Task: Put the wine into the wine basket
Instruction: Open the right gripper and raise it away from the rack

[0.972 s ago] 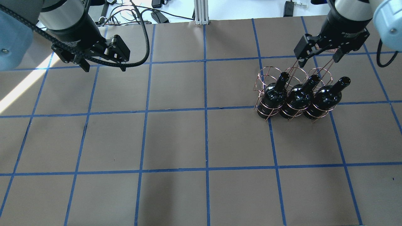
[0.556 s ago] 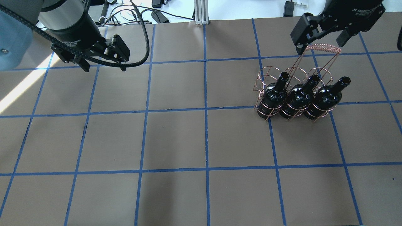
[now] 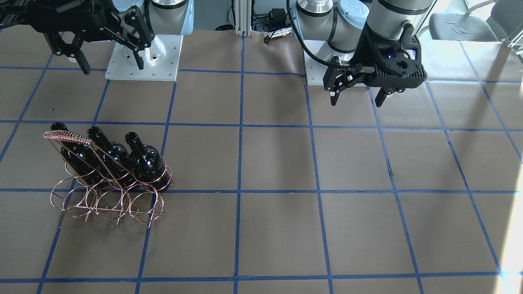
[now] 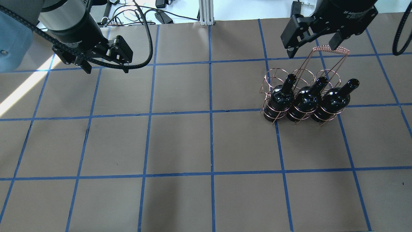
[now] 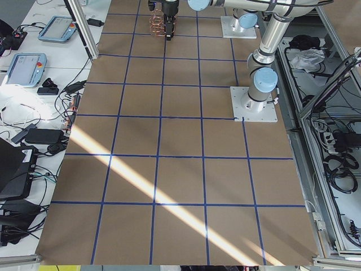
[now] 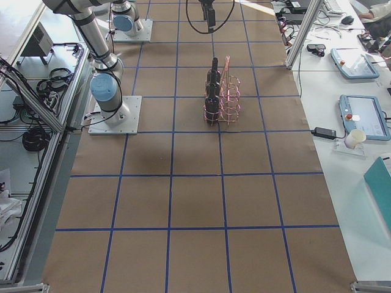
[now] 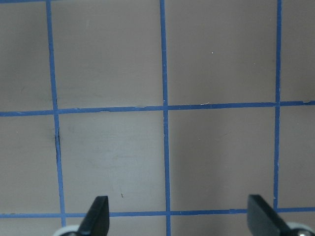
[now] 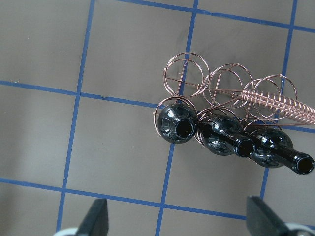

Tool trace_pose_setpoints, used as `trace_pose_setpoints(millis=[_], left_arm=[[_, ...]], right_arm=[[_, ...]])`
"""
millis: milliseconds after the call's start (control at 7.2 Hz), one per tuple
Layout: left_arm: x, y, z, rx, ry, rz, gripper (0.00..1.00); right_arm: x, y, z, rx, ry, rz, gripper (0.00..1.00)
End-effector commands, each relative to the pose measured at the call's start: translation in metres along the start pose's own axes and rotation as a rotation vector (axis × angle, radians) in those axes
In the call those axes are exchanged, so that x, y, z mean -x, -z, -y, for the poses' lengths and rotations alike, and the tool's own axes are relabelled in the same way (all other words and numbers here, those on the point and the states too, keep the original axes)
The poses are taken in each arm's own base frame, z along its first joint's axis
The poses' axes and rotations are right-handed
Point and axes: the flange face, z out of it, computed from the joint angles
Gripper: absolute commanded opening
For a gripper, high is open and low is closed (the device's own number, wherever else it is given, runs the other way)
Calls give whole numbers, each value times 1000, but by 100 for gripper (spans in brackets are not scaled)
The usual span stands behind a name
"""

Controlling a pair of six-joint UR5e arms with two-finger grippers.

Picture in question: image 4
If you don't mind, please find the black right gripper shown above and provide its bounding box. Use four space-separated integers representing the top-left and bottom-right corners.
280 0 378 59

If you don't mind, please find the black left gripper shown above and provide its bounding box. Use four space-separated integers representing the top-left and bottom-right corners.
39 0 109 58

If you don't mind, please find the dark wine bottle carried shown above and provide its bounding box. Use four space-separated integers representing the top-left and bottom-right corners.
286 76 329 123

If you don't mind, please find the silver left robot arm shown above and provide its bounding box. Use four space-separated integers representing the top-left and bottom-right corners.
1 0 154 73

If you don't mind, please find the dark wine bottle back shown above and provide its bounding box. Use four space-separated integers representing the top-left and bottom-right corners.
310 78 360 123

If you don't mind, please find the dark wine bottle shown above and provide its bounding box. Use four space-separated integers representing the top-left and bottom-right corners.
263 74 297 123
310 78 360 123

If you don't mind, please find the dark wine bottle front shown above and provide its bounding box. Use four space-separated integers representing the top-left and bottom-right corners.
263 74 297 123

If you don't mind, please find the brown paper table mat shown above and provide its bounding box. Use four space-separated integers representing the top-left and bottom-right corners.
1 14 411 232

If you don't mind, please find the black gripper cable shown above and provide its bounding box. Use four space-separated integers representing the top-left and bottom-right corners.
0 0 154 71

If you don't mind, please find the copper wire wine basket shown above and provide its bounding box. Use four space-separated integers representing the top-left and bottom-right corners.
259 53 341 114

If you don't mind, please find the aluminium frame post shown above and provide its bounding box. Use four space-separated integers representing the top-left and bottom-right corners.
199 0 215 25

